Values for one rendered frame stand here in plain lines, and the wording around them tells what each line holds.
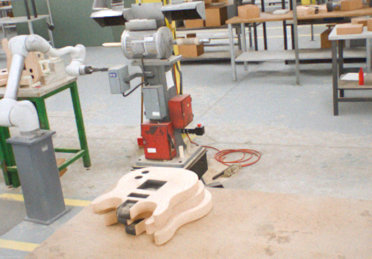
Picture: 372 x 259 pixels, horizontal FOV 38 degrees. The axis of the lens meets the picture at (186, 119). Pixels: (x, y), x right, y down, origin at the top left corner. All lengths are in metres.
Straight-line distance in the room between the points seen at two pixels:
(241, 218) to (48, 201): 2.49
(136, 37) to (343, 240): 2.81
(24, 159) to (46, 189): 0.29
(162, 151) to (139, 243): 2.39
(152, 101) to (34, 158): 1.02
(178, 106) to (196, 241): 2.42
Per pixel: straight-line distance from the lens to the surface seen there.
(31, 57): 4.85
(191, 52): 9.59
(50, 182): 4.41
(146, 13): 4.50
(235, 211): 2.25
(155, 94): 4.31
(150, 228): 2.05
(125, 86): 4.33
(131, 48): 4.41
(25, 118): 4.27
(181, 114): 4.38
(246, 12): 7.88
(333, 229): 2.10
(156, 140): 4.42
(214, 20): 9.26
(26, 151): 4.29
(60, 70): 5.14
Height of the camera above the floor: 1.94
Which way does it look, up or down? 17 degrees down
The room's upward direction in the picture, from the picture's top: 7 degrees counter-clockwise
